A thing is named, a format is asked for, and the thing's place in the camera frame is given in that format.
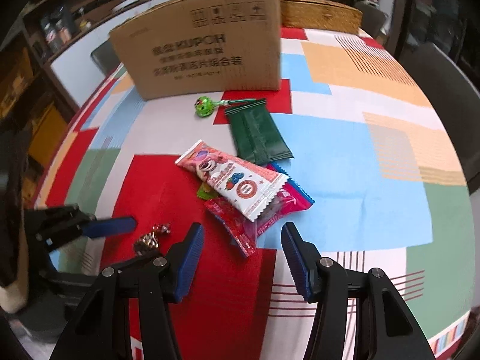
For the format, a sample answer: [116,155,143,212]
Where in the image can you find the dark green snack packet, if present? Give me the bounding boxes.
[224,98,294,166]

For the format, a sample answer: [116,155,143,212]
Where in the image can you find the green lollipop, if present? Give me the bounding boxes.
[194,96,256,118]

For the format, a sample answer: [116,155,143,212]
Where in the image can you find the colourful patchwork tablecloth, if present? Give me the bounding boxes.
[35,28,475,359]

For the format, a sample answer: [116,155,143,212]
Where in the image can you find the pink bear snack packet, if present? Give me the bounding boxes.
[175,140,289,222]

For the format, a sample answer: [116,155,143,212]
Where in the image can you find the blue edged snack packet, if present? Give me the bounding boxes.
[266,162,315,205]

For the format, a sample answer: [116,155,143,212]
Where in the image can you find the brown cardboard box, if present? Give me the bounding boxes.
[109,0,281,100]

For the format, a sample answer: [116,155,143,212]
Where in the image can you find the dark chair right near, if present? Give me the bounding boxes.
[400,42,480,194]

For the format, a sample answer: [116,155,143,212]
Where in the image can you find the red strawberry snack packet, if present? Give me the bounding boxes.
[204,182,312,258]

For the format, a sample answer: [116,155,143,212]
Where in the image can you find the dark chair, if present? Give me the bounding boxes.
[400,42,480,194]
[90,40,120,76]

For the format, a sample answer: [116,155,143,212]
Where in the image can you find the brown foil candy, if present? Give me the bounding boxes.
[133,223,171,255]

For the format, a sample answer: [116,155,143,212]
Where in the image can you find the dark chair left side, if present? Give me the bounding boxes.
[90,40,120,76]

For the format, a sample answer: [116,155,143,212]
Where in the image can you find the yellow green candy wrapper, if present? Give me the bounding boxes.
[197,182,218,201]

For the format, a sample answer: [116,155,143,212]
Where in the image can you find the woven wicker basket box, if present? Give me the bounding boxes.
[280,0,363,34]

